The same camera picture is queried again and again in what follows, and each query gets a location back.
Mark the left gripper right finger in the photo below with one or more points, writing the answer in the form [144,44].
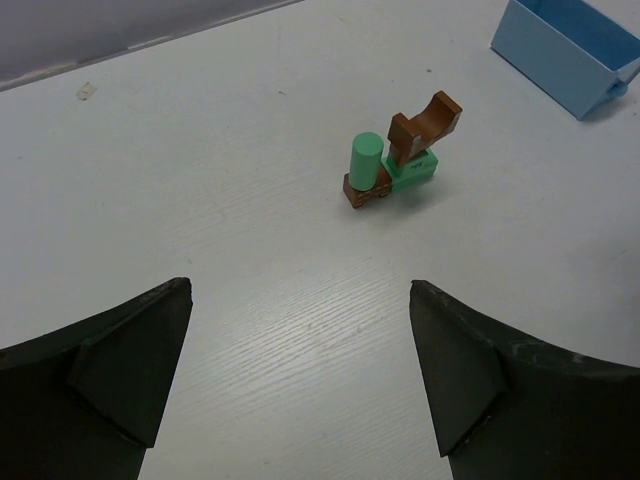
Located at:
[507,405]

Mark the green small block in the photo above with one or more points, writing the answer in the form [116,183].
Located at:
[366,153]

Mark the brown cube block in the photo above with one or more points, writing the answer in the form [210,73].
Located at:
[381,189]

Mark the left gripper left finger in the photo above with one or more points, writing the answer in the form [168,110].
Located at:
[86,401]

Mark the small tape scrap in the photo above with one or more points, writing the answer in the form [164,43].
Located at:
[86,91]

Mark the blue plastic box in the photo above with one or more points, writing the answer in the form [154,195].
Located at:
[578,56]

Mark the brown small block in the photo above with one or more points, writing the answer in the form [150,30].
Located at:
[404,147]

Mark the brown arch block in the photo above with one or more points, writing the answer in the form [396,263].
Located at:
[437,120]

